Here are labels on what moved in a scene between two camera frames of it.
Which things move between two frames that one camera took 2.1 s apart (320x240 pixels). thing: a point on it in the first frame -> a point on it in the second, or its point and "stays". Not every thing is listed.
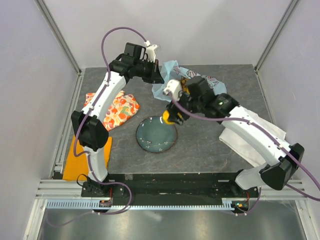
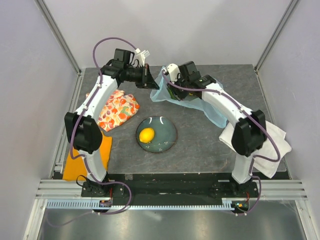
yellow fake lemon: [165, 116] -> [146, 135]
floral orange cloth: [124, 105] stays
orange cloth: [77, 168] stays
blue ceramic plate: [154, 135] stays
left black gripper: [155, 76] -> [146, 80]
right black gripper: [173, 108] -> [180, 96]
